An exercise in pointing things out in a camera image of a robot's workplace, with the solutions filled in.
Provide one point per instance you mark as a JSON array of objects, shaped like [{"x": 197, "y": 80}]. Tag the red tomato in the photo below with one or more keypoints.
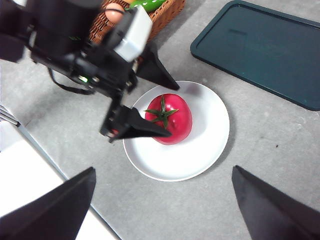
[{"x": 177, "y": 120}]

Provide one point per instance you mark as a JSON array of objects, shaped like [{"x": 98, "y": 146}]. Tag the green pepper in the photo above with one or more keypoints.
[{"x": 147, "y": 5}]

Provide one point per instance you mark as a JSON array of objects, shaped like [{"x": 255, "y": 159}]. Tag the pinkish brown egg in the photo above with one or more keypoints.
[{"x": 114, "y": 13}]

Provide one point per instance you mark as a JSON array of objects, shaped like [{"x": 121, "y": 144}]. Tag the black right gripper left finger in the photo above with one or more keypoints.
[{"x": 55, "y": 210}]

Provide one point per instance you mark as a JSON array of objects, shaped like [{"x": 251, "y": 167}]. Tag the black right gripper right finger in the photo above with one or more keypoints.
[{"x": 270, "y": 210}]

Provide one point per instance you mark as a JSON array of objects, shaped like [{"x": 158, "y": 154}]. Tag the brown wicker basket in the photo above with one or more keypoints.
[{"x": 160, "y": 22}]

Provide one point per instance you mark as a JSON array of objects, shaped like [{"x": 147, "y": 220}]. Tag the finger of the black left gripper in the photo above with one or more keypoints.
[
  {"x": 140, "y": 127},
  {"x": 155, "y": 70}
]

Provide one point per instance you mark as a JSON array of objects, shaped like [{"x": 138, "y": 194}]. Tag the pale grey left camera box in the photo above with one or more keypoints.
[{"x": 135, "y": 37}]

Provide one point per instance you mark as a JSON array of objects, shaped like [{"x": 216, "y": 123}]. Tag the white round plate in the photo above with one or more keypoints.
[{"x": 190, "y": 155}]

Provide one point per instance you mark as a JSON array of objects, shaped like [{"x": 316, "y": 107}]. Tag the white base panel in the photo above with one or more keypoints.
[{"x": 25, "y": 165}]

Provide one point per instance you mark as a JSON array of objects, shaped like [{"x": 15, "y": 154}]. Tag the dark rectangular tray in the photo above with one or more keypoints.
[{"x": 262, "y": 50}]

